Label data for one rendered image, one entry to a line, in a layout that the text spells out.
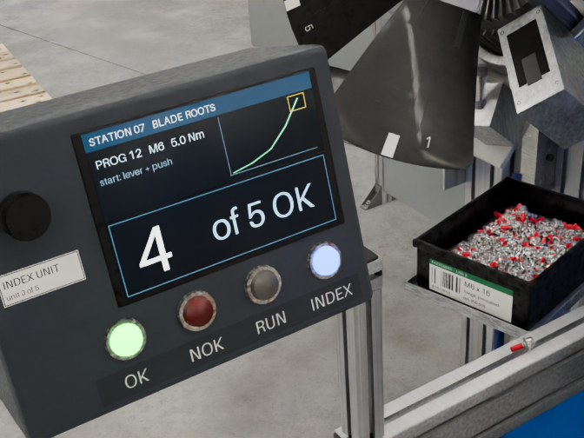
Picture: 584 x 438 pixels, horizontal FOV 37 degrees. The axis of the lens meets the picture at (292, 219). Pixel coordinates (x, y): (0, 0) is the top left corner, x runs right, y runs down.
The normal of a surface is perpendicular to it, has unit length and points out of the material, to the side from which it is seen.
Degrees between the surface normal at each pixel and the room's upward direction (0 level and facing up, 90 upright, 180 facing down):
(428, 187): 90
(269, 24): 90
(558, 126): 121
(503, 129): 77
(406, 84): 56
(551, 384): 90
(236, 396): 0
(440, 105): 52
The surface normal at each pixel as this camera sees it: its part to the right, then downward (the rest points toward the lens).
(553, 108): 0.07, 0.87
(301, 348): -0.07, -0.87
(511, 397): 0.53, 0.38
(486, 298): -0.69, 0.39
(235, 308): 0.50, 0.14
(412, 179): -0.84, 0.31
